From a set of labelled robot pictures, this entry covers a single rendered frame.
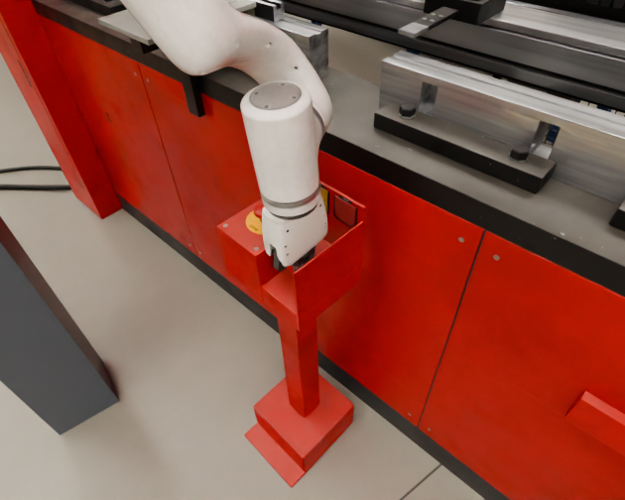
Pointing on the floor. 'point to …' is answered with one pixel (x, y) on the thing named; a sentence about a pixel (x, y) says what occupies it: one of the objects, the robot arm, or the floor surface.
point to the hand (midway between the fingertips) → (303, 266)
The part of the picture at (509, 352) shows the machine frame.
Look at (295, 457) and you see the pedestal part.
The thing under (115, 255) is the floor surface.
